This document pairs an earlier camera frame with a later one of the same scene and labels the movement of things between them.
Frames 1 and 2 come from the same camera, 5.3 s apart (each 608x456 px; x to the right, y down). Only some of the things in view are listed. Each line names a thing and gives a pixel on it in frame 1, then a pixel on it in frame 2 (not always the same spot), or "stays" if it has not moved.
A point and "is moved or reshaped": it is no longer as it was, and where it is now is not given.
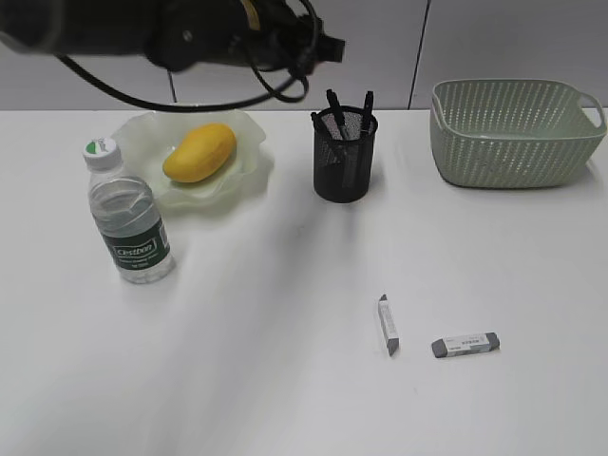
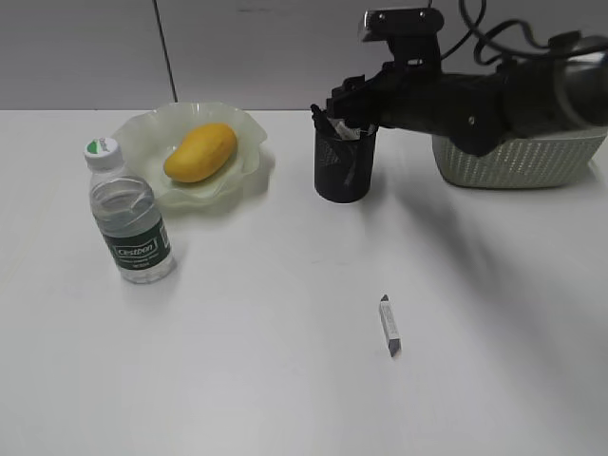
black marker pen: x=334 y=103 is moved or reshaped
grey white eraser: x=389 y=325 stays
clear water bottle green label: x=128 y=215 stays
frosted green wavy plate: x=144 y=141 stays
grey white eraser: x=467 y=344 to x=344 y=131
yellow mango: x=201 y=154 stays
